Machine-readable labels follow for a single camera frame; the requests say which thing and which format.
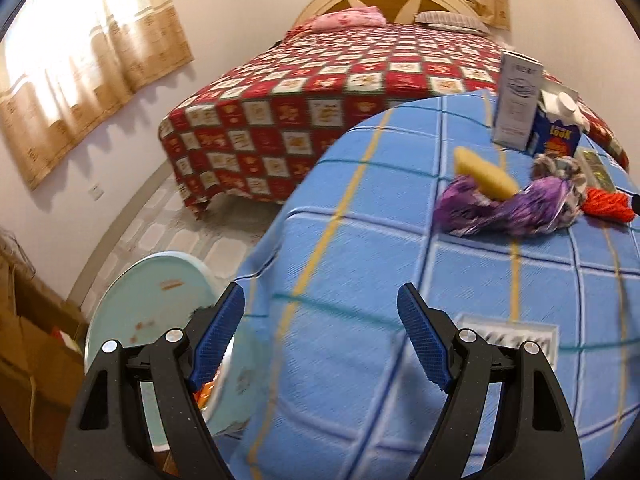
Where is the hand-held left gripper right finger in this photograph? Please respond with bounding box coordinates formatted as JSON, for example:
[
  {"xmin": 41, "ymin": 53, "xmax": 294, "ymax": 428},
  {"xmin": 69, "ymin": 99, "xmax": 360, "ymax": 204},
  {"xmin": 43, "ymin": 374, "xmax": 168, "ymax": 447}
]
[{"xmin": 397, "ymin": 282, "xmax": 586, "ymax": 480}]

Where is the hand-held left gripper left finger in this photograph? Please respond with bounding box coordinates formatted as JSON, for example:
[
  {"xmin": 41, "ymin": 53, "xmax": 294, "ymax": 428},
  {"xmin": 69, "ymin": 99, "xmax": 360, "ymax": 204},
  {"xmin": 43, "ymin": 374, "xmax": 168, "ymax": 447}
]
[{"xmin": 56, "ymin": 282, "xmax": 246, "ymax": 480}]

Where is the red orange printed packet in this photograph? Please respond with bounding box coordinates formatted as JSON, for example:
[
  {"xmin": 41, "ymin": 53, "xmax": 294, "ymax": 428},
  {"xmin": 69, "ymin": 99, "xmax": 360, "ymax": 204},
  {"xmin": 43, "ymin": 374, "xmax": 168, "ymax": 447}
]
[{"xmin": 195, "ymin": 375, "xmax": 223, "ymax": 406}]

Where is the light blue waste bin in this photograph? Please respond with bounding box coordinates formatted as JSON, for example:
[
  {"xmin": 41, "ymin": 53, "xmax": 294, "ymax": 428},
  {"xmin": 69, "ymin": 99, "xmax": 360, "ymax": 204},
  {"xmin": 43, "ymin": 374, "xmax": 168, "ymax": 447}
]
[{"xmin": 84, "ymin": 252, "xmax": 251, "ymax": 448}]

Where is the red orange mesh wrapper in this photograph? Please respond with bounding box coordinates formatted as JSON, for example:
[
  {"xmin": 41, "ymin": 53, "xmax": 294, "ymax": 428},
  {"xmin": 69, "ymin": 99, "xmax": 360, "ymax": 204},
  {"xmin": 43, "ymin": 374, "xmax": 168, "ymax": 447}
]
[{"xmin": 582, "ymin": 187, "xmax": 637, "ymax": 223}]

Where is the green foil packet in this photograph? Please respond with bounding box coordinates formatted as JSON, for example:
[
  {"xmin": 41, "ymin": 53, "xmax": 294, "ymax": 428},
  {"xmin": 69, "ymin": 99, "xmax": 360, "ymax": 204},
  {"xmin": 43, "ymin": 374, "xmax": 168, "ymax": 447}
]
[{"xmin": 575, "ymin": 147, "xmax": 616, "ymax": 193}]

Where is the white blister pack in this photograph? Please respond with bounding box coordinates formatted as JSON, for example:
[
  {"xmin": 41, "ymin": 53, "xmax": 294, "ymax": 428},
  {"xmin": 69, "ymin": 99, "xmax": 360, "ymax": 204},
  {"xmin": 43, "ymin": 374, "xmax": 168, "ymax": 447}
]
[{"xmin": 456, "ymin": 314, "xmax": 558, "ymax": 367}]

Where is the crumpled printed clear wrapper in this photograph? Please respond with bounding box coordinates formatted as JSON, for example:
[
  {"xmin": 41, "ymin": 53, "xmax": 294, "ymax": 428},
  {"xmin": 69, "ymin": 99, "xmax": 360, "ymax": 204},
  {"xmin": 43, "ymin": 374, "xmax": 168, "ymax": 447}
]
[{"xmin": 530, "ymin": 154, "xmax": 588, "ymax": 196}]

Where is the blue carton with white cap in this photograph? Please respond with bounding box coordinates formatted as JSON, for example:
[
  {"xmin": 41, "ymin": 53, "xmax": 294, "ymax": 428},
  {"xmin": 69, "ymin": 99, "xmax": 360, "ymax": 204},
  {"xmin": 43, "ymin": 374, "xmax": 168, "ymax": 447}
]
[{"xmin": 527, "ymin": 87, "xmax": 586, "ymax": 157}]

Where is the blue checked tablecloth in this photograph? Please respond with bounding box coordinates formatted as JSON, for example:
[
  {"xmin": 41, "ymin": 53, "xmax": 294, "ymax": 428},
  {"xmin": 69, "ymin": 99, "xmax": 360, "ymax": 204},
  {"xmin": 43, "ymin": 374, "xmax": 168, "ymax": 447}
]
[{"xmin": 235, "ymin": 89, "xmax": 640, "ymax": 480}]

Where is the purple crumpled wrapper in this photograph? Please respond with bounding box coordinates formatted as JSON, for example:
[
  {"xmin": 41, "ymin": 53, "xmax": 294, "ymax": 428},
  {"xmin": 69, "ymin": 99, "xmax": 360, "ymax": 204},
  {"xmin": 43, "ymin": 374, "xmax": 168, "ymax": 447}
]
[{"xmin": 432, "ymin": 175, "xmax": 583, "ymax": 237}]

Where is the white tall carton box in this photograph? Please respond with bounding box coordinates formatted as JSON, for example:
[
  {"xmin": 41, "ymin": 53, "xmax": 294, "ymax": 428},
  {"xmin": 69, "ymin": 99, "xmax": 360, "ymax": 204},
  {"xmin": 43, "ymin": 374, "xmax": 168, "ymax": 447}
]
[{"xmin": 491, "ymin": 50, "xmax": 545, "ymax": 152}]

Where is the brown cardboard box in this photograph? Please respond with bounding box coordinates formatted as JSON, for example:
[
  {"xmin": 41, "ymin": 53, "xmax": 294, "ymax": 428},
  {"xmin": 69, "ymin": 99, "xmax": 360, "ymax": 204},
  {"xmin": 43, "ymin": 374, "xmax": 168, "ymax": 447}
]
[{"xmin": 0, "ymin": 240, "xmax": 86, "ymax": 461}]

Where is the striped grey pillow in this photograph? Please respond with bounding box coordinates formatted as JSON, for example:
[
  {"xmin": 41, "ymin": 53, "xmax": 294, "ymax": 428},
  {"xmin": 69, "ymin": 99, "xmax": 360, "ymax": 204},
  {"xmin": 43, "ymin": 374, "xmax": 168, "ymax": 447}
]
[{"xmin": 414, "ymin": 10, "xmax": 491, "ymax": 37}]

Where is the red patterned bed blanket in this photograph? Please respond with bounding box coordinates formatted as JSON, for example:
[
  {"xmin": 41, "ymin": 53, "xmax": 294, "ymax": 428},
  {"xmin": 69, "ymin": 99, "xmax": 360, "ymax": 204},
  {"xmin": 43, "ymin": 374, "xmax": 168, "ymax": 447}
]
[{"xmin": 159, "ymin": 20, "xmax": 631, "ymax": 211}]

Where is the pink floral pillow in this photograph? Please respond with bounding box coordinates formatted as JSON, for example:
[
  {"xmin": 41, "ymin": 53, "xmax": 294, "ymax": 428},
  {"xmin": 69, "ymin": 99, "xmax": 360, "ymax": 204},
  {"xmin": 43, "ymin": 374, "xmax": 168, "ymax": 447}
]
[{"xmin": 300, "ymin": 6, "xmax": 387, "ymax": 31}]

